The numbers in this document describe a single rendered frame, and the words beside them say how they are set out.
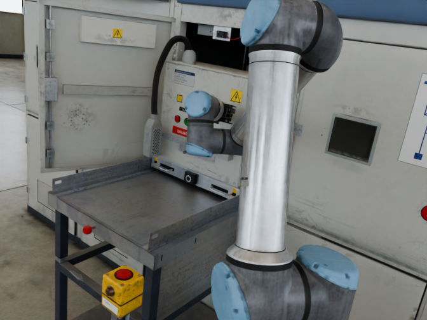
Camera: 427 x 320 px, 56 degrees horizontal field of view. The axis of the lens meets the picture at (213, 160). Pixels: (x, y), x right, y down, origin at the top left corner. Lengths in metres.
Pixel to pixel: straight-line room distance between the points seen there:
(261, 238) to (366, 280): 0.91
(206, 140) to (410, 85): 0.71
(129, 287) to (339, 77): 1.03
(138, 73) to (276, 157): 1.28
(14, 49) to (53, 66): 11.71
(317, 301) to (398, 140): 0.76
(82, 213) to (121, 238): 0.22
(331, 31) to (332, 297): 0.59
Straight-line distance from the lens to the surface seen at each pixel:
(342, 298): 0.99
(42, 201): 3.27
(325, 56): 0.98
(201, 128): 1.32
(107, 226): 1.48
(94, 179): 1.82
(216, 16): 1.89
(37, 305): 2.53
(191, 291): 1.64
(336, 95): 1.58
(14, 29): 13.56
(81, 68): 1.92
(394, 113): 1.52
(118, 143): 2.06
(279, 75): 0.86
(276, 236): 0.88
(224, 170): 1.73
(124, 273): 1.13
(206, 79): 1.74
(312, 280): 0.96
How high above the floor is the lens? 1.55
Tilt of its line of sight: 18 degrees down
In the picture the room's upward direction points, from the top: 8 degrees clockwise
